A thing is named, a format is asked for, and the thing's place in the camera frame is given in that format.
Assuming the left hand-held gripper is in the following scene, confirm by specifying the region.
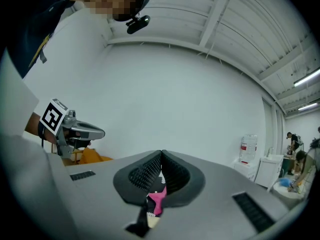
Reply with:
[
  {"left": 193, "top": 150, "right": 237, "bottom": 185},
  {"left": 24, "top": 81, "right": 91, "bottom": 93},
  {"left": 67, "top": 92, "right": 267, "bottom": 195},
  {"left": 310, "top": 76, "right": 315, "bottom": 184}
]
[{"left": 39, "top": 98, "right": 106, "bottom": 160}]

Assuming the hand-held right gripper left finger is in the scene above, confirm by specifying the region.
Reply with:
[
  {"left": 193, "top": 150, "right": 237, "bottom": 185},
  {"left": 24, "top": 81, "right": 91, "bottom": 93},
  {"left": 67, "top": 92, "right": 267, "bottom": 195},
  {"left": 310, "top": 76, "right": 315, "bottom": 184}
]
[{"left": 64, "top": 149, "right": 164, "bottom": 240}]

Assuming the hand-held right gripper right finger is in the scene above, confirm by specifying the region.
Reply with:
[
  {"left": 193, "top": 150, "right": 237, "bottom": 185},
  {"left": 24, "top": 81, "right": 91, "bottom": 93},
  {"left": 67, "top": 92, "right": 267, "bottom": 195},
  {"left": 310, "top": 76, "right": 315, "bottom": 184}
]
[{"left": 149, "top": 149, "right": 291, "bottom": 240}]

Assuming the cream cloth garment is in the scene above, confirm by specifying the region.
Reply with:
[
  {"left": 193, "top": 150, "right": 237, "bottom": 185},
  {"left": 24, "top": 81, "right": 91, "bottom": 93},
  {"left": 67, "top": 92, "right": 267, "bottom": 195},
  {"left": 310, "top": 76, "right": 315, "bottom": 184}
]
[{"left": 146, "top": 213, "right": 162, "bottom": 230}]

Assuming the person's left forearm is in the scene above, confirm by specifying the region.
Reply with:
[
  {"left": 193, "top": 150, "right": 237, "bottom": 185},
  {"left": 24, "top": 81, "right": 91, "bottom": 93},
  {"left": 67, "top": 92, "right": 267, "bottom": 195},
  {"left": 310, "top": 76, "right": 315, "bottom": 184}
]
[{"left": 24, "top": 112, "right": 43, "bottom": 136}]

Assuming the person's left hand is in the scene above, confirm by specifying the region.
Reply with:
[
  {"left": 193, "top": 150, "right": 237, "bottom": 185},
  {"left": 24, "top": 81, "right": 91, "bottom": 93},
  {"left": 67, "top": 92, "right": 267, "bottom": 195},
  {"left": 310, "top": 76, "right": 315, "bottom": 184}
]
[{"left": 37, "top": 121, "right": 93, "bottom": 149}]

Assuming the orange square cushion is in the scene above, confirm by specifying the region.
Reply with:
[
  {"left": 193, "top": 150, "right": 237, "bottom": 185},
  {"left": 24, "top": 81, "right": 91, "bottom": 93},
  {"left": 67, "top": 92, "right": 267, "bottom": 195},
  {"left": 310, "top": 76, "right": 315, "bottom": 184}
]
[{"left": 61, "top": 146, "right": 113, "bottom": 166}]

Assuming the white water dispenser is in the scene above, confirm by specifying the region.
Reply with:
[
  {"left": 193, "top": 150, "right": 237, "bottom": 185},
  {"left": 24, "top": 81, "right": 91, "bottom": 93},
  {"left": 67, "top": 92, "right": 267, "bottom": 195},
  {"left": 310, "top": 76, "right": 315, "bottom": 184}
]
[{"left": 233, "top": 158, "right": 261, "bottom": 182}]

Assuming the pink star pillow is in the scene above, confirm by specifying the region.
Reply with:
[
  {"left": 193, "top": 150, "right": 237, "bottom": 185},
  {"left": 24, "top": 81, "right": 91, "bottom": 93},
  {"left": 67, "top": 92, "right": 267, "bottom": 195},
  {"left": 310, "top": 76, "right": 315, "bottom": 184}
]
[{"left": 146, "top": 186, "right": 168, "bottom": 216}]

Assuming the white cabinet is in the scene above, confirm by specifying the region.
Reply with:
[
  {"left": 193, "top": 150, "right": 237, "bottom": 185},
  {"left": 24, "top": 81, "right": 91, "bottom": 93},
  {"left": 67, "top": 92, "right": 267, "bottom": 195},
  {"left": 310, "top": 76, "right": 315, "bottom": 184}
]
[{"left": 254, "top": 147, "right": 285, "bottom": 189}]

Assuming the clear water bottle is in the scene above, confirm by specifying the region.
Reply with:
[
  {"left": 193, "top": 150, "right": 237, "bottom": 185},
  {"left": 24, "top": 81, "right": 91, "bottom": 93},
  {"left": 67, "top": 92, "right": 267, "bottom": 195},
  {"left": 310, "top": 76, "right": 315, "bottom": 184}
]
[{"left": 239, "top": 133, "right": 258, "bottom": 164}]

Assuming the white pet bed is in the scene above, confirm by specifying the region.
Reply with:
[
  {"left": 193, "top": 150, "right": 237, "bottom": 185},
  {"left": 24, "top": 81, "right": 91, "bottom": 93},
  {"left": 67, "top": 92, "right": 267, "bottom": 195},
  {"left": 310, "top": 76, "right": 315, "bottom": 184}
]
[{"left": 272, "top": 178, "right": 310, "bottom": 210}]

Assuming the person's black shirt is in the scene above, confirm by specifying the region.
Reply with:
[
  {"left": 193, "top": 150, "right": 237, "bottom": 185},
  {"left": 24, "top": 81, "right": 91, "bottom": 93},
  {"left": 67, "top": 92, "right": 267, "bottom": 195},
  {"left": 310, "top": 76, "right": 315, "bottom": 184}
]
[{"left": 4, "top": 0, "right": 83, "bottom": 79}]

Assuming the person's head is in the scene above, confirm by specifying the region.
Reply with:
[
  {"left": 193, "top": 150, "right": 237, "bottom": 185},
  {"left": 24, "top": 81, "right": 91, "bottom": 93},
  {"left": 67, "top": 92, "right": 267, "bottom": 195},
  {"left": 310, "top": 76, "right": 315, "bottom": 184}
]
[{"left": 71, "top": 0, "right": 151, "bottom": 22}]

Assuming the long ceiling light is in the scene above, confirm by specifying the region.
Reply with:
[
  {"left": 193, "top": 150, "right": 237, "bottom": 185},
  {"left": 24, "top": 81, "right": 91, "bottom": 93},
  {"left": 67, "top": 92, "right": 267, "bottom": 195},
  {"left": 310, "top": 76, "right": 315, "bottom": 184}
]
[
  {"left": 293, "top": 68, "right": 320, "bottom": 88},
  {"left": 297, "top": 102, "right": 320, "bottom": 112}
]

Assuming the black head camera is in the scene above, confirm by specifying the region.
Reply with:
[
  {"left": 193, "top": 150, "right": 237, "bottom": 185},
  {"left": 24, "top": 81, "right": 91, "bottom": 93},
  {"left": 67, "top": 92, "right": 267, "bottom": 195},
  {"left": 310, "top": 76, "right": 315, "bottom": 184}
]
[{"left": 126, "top": 13, "right": 151, "bottom": 35}]

